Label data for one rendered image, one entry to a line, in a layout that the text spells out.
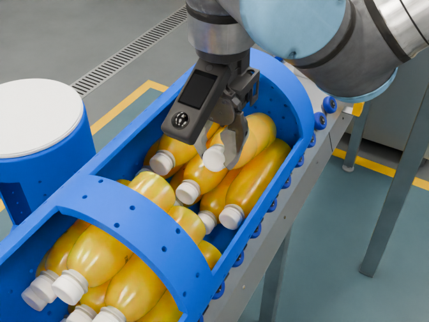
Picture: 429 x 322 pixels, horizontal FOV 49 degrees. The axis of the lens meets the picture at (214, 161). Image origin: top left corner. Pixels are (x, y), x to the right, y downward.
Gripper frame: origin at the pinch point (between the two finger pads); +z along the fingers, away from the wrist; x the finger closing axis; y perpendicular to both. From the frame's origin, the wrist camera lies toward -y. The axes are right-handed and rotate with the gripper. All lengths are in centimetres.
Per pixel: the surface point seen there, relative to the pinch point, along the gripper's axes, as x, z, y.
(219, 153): -0.8, -1.9, 0.2
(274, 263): -1, 72, 35
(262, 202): -8.1, 6.5, 1.2
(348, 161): 0, 111, 133
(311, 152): -5.5, 25.7, 37.1
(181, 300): -7.2, 3.5, -21.4
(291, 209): -7.1, 31.0, 22.7
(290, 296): -4, 118, 54
